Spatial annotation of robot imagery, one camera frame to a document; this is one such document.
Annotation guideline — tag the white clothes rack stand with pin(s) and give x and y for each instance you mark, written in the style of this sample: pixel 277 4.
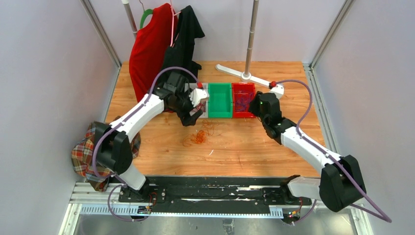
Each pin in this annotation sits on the white clothes rack stand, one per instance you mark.
pixel 246 75

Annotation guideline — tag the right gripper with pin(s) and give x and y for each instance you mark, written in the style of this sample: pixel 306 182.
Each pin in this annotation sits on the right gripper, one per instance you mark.
pixel 254 104

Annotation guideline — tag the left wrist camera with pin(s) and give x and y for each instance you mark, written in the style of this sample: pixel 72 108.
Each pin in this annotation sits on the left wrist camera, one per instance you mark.
pixel 198 96

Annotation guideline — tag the plaid shirt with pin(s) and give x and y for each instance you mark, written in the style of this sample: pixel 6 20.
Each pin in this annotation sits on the plaid shirt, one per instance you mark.
pixel 82 155

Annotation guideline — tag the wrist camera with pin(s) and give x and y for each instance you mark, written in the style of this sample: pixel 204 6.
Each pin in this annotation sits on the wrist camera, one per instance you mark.
pixel 198 96
pixel 277 89

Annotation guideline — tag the black shirt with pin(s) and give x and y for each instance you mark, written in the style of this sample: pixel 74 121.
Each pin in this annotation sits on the black shirt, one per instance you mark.
pixel 181 53

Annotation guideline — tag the white plastic bin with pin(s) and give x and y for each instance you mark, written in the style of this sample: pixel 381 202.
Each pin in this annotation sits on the white plastic bin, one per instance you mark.
pixel 202 106

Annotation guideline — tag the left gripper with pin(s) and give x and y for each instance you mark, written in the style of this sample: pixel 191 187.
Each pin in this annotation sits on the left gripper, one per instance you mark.
pixel 187 120

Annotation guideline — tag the pink hanger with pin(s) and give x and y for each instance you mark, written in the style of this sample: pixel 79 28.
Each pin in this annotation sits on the pink hanger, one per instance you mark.
pixel 174 18

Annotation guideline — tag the red shirt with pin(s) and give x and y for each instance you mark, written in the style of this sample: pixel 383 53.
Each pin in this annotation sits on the red shirt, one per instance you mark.
pixel 148 51

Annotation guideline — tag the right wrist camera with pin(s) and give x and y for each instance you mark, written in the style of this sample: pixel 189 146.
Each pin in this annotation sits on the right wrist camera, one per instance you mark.
pixel 277 89

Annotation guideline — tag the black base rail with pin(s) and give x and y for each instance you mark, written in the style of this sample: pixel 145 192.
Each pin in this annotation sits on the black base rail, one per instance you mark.
pixel 217 196

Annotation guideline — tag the red plastic bin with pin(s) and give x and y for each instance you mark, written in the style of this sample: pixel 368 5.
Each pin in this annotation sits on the red plastic bin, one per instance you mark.
pixel 242 94

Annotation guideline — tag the green plastic bin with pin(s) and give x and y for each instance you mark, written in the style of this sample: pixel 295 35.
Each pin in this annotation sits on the green plastic bin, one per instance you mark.
pixel 220 103

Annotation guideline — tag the green hanger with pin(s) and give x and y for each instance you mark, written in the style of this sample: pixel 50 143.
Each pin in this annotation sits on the green hanger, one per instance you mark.
pixel 146 13

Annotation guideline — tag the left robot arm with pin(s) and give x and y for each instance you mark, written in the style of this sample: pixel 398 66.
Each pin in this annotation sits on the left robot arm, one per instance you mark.
pixel 173 88

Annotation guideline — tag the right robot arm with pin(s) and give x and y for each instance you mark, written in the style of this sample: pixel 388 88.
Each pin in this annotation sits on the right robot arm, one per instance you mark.
pixel 340 184

